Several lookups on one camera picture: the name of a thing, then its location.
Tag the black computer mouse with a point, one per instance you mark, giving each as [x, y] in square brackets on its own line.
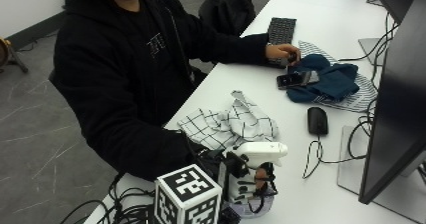
[317, 120]

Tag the wooden stand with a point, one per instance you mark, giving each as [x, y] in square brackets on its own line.
[8, 54]

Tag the black phone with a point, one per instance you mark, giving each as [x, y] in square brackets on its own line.
[293, 79]

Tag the large black monitor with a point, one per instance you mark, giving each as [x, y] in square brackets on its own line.
[400, 110]

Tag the grey monitor stand base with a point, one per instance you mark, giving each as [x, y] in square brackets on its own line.
[370, 49]
[350, 157]

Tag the dark blue cloth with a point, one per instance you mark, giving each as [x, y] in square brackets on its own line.
[333, 82]

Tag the white cube with black markers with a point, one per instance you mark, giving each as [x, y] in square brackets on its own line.
[188, 195]

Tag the black keyboard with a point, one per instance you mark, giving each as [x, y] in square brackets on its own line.
[282, 30]

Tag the white grey striped cloth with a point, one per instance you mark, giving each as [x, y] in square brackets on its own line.
[361, 99]

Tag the person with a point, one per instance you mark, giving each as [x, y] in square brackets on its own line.
[124, 67]

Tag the white black checked cloth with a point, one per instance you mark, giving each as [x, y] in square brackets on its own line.
[230, 124]

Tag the black backpack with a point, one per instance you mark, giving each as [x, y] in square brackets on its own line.
[226, 10]

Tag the small black object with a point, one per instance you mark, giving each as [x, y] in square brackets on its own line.
[293, 59]

